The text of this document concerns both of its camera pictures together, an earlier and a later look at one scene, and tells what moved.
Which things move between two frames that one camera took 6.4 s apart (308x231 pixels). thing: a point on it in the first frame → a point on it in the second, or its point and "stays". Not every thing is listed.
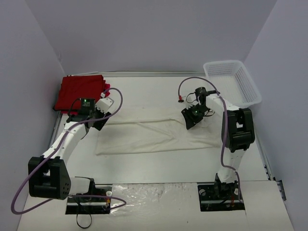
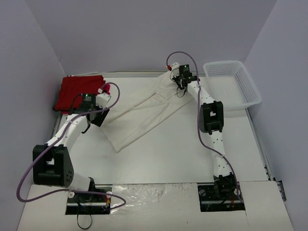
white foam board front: [165, 207] stays
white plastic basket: [233, 82] stays
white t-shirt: [159, 134] → [137, 115]
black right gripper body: [190, 118] → [180, 80]
